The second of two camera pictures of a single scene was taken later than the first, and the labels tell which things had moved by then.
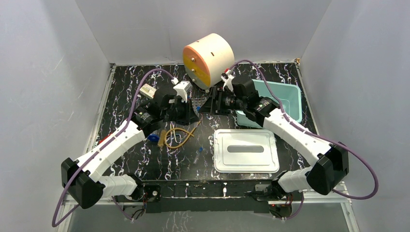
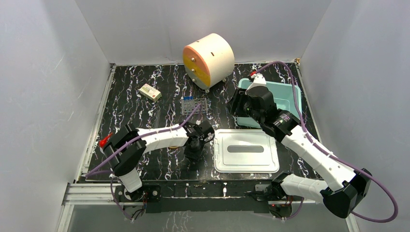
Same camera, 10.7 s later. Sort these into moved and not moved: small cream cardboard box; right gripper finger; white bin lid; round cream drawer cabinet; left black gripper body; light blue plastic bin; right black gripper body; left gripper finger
Moved: right black gripper body; left black gripper body; left gripper finger; right gripper finger
Not moved: light blue plastic bin; small cream cardboard box; round cream drawer cabinet; white bin lid
